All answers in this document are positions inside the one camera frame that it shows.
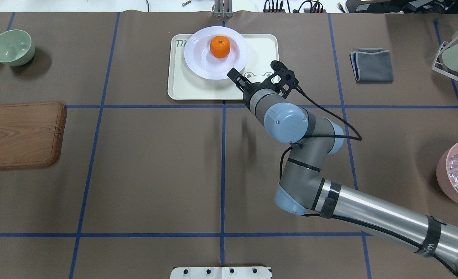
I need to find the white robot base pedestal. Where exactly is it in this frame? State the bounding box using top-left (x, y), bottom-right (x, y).
top-left (170, 266), bottom-right (273, 279)

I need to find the aluminium frame post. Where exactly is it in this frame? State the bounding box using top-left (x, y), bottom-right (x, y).
top-left (212, 0), bottom-right (233, 19)

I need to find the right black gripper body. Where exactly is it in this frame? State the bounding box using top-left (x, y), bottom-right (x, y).
top-left (243, 76), bottom-right (266, 95)

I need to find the wooden cutting board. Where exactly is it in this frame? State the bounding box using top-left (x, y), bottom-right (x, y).
top-left (0, 102), bottom-right (67, 170)

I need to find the folded grey cloth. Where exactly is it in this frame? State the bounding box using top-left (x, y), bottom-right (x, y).
top-left (350, 48), bottom-right (394, 83)

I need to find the orange mandarin fruit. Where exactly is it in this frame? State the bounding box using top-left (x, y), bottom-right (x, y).
top-left (209, 35), bottom-right (231, 59)

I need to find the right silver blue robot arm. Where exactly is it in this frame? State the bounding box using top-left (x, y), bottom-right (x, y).
top-left (227, 61), bottom-right (458, 278)

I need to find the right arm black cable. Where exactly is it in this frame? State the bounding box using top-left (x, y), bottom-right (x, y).
top-left (279, 85), bottom-right (363, 181)

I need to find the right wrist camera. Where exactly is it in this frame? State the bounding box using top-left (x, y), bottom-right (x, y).
top-left (259, 60), bottom-right (301, 99)

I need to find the white round plate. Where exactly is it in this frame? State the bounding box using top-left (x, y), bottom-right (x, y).
top-left (184, 26), bottom-right (249, 81)

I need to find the mint green bowl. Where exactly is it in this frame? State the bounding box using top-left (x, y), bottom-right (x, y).
top-left (0, 29), bottom-right (35, 67)

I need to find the cream bear print tray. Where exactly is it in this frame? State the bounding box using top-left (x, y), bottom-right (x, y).
top-left (167, 34), bottom-right (279, 101)

